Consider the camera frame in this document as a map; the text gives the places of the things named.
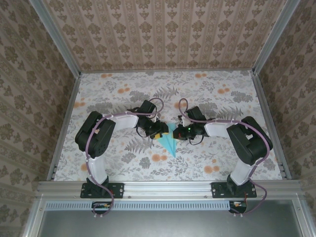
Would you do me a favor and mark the light blue paper sheet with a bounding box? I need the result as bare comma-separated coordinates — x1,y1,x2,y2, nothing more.
158,122,178,158

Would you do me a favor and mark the grey metal sheet panel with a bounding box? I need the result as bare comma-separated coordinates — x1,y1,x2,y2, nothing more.
37,209,303,237

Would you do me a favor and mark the floral patterned table mat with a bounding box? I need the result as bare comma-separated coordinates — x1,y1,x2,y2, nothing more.
53,71,284,182

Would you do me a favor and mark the wide aluminium base rail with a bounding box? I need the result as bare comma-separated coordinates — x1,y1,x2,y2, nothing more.
37,180,303,199

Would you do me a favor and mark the thin aluminium back rail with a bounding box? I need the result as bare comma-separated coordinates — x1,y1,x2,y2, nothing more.
80,70,255,74

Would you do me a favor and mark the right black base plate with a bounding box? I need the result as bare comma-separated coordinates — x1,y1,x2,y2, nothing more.
211,182,257,199

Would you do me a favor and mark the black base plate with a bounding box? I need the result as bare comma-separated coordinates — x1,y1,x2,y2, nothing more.
211,182,257,199
80,182,124,199

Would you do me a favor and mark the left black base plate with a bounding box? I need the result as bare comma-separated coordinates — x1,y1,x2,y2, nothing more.
80,182,124,199

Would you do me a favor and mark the grey slotted cable duct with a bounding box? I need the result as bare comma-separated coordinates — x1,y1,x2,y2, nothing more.
45,200,229,211

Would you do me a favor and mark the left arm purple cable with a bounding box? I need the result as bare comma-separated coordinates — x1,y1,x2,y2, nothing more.
85,97,165,219

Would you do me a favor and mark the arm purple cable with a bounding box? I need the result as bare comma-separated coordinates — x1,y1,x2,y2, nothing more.
85,97,165,219
178,98,272,218

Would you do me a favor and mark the right aluminium side rail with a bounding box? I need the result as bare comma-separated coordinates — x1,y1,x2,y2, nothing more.
253,71,293,180

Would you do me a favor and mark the aluminium side rail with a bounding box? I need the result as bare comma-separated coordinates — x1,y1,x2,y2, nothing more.
46,74,82,181
253,71,293,180

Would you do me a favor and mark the left aluminium side rail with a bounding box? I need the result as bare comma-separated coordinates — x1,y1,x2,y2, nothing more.
46,74,82,181

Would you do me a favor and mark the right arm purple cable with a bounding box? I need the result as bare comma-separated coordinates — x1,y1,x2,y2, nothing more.
178,98,272,218

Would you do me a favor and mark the right aluminium corner post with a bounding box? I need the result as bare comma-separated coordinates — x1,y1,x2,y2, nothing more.
253,0,303,75

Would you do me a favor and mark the aluminium corner post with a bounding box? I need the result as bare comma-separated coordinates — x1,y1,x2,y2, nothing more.
29,0,82,77
253,0,303,75

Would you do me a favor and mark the left aluminium corner post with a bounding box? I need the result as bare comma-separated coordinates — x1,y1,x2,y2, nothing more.
29,0,82,77

